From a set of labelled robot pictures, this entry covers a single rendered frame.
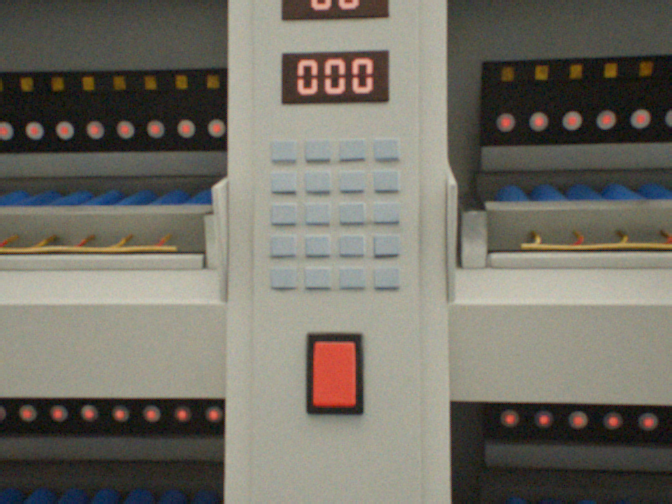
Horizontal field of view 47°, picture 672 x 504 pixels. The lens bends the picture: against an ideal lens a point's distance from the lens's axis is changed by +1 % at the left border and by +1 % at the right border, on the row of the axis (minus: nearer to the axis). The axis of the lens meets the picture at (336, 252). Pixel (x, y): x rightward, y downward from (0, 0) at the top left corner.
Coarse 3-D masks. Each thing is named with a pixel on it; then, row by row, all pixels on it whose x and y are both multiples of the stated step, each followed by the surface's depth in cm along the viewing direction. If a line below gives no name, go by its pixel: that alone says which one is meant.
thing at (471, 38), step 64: (192, 0) 55; (448, 0) 53; (512, 0) 53; (576, 0) 52; (640, 0) 52; (0, 64) 56; (64, 64) 55; (128, 64) 55; (192, 64) 54; (448, 64) 53; (448, 128) 53
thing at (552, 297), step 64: (512, 64) 48; (576, 64) 48; (640, 64) 48; (512, 128) 49; (576, 128) 49; (640, 128) 49; (448, 192) 31; (512, 192) 45; (576, 192) 45; (640, 192) 46; (448, 256) 32; (512, 256) 37; (576, 256) 36; (640, 256) 36; (448, 320) 32; (512, 320) 32; (576, 320) 32; (640, 320) 32; (448, 384) 33; (512, 384) 33; (576, 384) 33; (640, 384) 32
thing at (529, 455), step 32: (512, 416) 48; (544, 416) 48; (576, 416) 48; (608, 416) 47; (640, 416) 47; (512, 448) 48; (544, 448) 48; (576, 448) 48; (608, 448) 48; (640, 448) 47; (480, 480) 47; (512, 480) 47; (544, 480) 47; (576, 480) 47; (608, 480) 47; (640, 480) 47
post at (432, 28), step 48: (240, 0) 34; (432, 0) 33; (240, 48) 34; (432, 48) 33; (240, 96) 33; (432, 96) 33; (240, 144) 33; (432, 144) 33; (240, 192) 33; (432, 192) 32; (240, 240) 33; (432, 240) 32; (240, 288) 33; (432, 288) 32; (240, 336) 33; (432, 336) 32; (240, 384) 33; (432, 384) 32; (240, 432) 33; (432, 432) 32; (240, 480) 32; (432, 480) 32
